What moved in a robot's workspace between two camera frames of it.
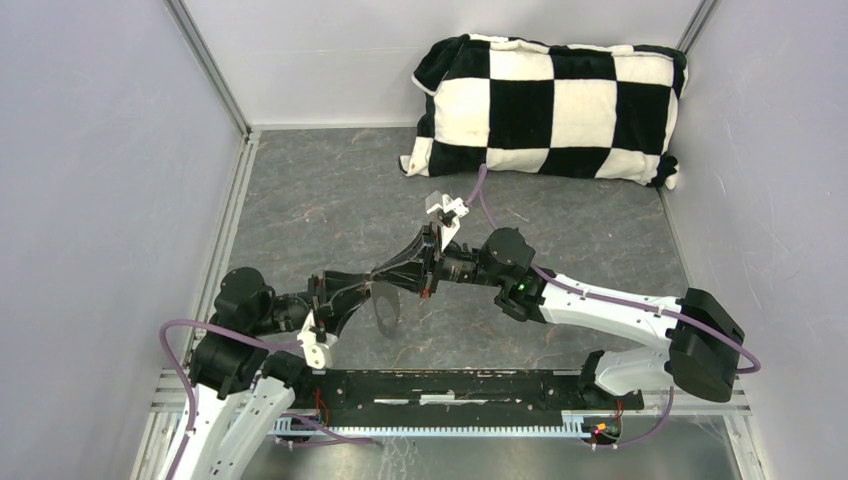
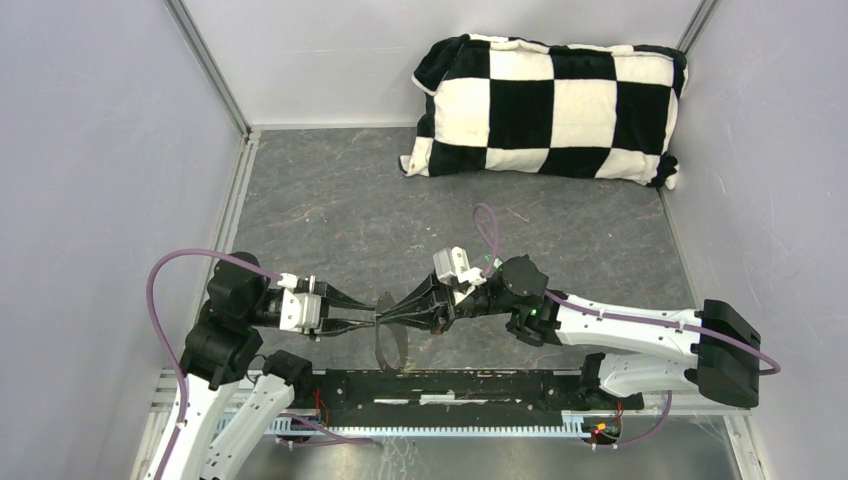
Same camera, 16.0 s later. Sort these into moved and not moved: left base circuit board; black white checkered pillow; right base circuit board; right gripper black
Moved: right gripper black
Not moved: black white checkered pillow; right base circuit board; left base circuit board
